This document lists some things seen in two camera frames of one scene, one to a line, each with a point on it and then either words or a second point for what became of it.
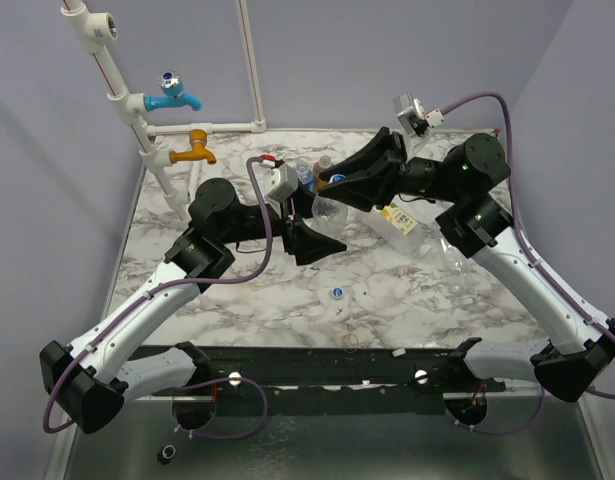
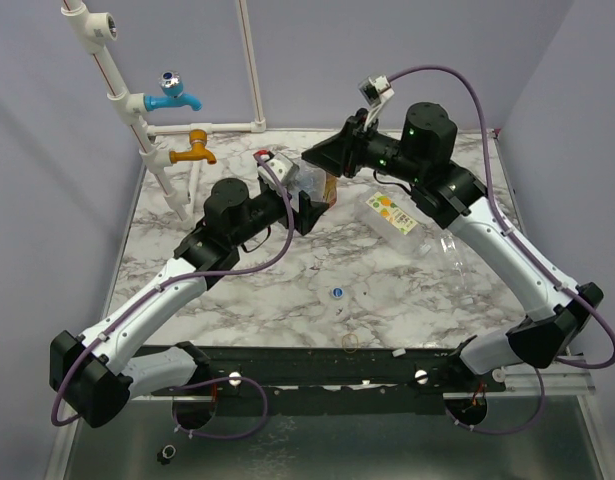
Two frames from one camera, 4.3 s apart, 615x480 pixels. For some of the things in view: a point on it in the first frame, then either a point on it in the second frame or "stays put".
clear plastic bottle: [328, 214] -> [312, 180]
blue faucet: [173, 95] stays put
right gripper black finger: [368, 192] -> [334, 155]
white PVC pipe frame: [92, 30] stays put
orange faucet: [198, 138] stays put
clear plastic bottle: [460, 285] stays put
